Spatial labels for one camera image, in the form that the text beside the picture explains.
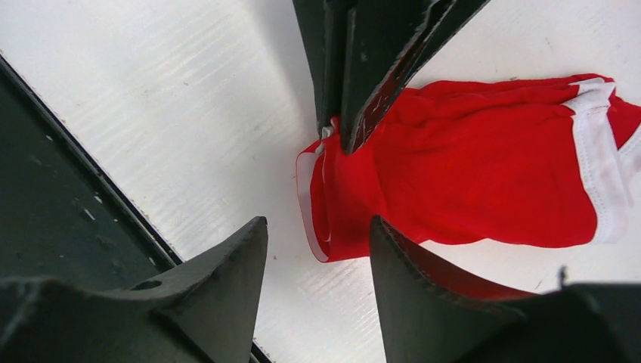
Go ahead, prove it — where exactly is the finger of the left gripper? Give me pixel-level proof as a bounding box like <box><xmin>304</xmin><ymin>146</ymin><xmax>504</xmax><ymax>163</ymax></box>
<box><xmin>293</xmin><ymin>0</ymin><xmax>356</xmax><ymax>135</ymax></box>
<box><xmin>340</xmin><ymin>0</ymin><xmax>487</xmax><ymax>154</ymax></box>

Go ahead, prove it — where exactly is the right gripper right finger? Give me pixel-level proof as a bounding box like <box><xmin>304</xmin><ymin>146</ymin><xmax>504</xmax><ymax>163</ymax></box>
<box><xmin>369</xmin><ymin>216</ymin><xmax>640</xmax><ymax>362</ymax></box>

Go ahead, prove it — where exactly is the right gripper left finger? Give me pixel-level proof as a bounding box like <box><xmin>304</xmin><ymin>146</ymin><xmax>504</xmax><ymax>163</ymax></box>
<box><xmin>1</xmin><ymin>216</ymin><xmax>268</xmax><ymax>362</ymax></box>

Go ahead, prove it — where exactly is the red underwear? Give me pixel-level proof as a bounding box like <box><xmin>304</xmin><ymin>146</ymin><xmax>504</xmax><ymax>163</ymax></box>
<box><xmin>296</xmin><ymin>73</ymin><xmax>640</xmax><ymax>263</ymax></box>

